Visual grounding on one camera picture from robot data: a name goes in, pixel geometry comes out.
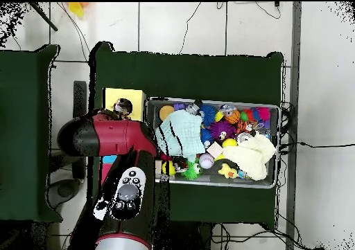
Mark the mint green cloth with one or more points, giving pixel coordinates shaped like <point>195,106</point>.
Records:
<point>183,132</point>

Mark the multicolour cartoon print cloth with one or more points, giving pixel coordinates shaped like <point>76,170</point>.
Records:
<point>123,107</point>

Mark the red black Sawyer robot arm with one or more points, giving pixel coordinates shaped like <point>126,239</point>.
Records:
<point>116,136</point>

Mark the wooden box with three holes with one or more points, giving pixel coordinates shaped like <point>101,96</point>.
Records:
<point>111,95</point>

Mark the shallow clear mesh bin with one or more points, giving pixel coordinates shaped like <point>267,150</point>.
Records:
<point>260,182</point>

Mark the peach orange ball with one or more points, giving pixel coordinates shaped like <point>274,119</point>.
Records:
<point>166,112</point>

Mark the yellow ball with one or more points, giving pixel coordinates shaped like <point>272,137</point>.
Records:
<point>229,142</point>
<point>168,168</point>

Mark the white toy baseball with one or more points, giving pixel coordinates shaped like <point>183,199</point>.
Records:
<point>206,161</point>

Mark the green spiky ball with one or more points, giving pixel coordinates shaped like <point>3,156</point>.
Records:
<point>192,171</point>

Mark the orange toy basketball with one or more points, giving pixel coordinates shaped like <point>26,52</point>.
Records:
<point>233,117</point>

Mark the yellow rubber duck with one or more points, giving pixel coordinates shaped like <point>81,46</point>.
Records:
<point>227,171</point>

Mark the cream yellow cloth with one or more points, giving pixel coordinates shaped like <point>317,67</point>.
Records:
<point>252,154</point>

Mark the black chair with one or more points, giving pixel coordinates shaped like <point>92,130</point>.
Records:
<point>80,95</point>

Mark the grey metal beam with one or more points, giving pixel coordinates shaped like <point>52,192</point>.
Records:
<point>294,67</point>

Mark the green cloth side table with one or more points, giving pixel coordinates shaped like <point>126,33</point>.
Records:
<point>25,133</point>

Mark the yellow floor object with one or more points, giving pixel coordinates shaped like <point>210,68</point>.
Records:
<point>76,9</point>

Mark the black rod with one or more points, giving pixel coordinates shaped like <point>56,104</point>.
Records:
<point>43,16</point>

